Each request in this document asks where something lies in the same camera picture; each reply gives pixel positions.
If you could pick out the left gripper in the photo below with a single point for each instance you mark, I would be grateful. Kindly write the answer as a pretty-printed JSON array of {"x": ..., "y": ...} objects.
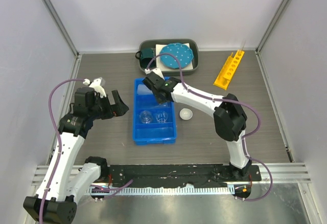
[{"x": 119, "y": 108}]

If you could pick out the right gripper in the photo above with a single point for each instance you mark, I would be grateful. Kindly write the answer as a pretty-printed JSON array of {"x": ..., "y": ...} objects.
[{"x": 161, "y": 102}]

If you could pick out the clear plastic funnel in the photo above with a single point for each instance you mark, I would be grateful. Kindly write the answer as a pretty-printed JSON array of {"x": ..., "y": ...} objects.
[{"x": 161, "y": 106}]

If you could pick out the clear round glass flask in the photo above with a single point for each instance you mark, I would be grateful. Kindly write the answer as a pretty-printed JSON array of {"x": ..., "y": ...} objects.
[{"x": 145, "y": 117}]

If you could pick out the clear plastic beaker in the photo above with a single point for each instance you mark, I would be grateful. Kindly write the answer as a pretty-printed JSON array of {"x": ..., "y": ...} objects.
[{"x": 161, "y": 116}]

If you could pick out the white evaporating dish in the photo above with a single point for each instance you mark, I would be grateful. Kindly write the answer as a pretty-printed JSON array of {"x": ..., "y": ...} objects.
[{"x": 185, "y": 114}]

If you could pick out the blue plastic divided bin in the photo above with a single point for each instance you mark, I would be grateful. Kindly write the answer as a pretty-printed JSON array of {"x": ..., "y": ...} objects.
[{"x": 153, "y": 133}]

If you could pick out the yellow test tube rack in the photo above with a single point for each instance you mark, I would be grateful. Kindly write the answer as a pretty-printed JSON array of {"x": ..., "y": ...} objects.
[{"x": 228, "y": 70}]

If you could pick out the white squeeze bottle red cap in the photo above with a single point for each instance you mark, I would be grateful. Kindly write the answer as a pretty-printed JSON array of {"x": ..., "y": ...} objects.
[{"x": 143, "y": 90}]

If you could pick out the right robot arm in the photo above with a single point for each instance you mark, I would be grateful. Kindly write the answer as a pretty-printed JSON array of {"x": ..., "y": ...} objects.
[{"x": 228, "y": 115}]

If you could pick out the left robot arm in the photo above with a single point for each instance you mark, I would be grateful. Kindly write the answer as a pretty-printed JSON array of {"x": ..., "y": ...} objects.
[{"x": 57, "y": 197}]

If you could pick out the dark green mug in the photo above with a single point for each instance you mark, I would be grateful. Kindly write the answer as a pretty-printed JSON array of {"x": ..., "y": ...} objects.
[{"x": 144, "y": 56}]

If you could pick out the white square paper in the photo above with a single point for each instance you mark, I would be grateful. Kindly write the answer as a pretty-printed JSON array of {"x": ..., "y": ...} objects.
[{"x": 161, "y": 67}]

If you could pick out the blue dotted plate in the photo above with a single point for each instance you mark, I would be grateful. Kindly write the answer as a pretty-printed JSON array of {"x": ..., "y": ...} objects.
[{"x": 176, "y": 56}]

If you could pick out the grey plastic tray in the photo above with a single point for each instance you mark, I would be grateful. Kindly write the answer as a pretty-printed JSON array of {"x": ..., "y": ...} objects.
[{"x": 173, "y": 56}]

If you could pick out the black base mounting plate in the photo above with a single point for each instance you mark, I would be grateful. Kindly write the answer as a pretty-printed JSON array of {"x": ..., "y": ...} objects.
[{"x": 177, "y": 175}]

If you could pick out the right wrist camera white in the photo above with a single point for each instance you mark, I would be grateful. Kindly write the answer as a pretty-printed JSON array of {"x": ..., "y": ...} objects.
[{"x": 157, "y": 71}]

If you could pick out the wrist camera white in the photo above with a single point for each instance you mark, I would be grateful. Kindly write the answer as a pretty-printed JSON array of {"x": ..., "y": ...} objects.
[
  {"x": 97, "y": 84},
  {"x": 157, "y": 71}
]

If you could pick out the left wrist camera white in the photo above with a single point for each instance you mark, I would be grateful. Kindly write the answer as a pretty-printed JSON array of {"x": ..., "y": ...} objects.
[{"x": 97, "y": 84}]

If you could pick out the white slotted cable duct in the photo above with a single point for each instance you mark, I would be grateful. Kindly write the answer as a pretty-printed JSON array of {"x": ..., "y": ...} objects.
[{"x": 188, "y": 190}]

